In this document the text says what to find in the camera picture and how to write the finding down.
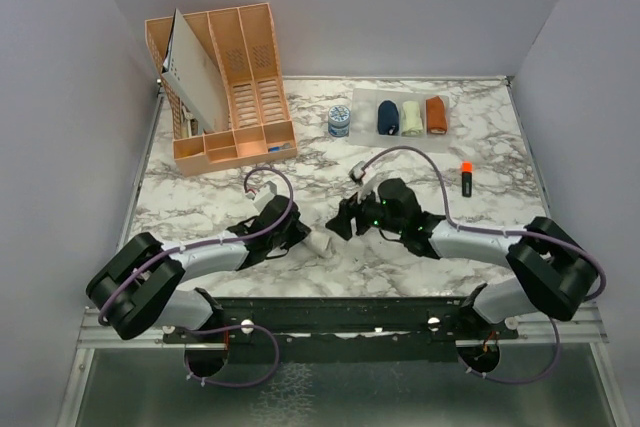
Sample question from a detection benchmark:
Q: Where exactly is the clear plastic tray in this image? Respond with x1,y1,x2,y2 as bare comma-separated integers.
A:
348,88,453,153

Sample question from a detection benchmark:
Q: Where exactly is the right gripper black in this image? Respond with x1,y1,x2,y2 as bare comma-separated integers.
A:
326,181,405,240

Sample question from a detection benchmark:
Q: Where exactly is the orange capped marker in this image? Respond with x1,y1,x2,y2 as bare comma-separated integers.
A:
461,161,473,198

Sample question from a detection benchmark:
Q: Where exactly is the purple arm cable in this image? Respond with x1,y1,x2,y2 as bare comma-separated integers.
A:
97,166,282,388
349,146,609,384

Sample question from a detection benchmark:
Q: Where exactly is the aluminium rail frame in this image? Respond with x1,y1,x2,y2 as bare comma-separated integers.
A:
77,291,630,425

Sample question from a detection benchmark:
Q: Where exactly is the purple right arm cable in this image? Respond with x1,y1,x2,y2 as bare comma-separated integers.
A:
349,146,609,384

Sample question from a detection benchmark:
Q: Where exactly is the small blue white jar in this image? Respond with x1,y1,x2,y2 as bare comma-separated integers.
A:
327,105,351,138

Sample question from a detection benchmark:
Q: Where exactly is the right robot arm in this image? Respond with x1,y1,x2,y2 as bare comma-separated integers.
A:
326,178,598,338

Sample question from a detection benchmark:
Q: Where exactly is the orange desk file organizer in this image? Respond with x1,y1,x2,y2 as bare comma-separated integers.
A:
145,3,297,176

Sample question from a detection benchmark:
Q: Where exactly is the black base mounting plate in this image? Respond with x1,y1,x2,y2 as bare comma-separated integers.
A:
163,297,518,364

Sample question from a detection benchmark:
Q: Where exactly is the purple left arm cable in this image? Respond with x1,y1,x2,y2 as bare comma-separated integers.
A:
97,166,282,388

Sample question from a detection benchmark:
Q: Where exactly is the blue item in organizer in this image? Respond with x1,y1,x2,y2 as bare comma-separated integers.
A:
267,143,292,152

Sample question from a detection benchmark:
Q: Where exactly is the white pink underwear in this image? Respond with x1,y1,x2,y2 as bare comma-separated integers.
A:
304,231,333,258

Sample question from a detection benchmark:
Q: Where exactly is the rolled cream cloth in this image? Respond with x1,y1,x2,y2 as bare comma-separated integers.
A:
401,100,424,137

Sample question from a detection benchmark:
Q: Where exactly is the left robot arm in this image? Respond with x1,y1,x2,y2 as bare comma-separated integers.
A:
86,195,311,342

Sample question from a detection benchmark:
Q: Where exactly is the navy blue underwear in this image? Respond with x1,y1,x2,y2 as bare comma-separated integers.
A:
377,100,400,136

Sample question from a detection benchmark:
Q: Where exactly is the white perforated board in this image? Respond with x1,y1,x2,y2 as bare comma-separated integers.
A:
162,9,229,133

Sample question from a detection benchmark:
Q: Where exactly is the rolled orange cloth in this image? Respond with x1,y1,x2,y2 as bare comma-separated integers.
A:
426,96,448,135

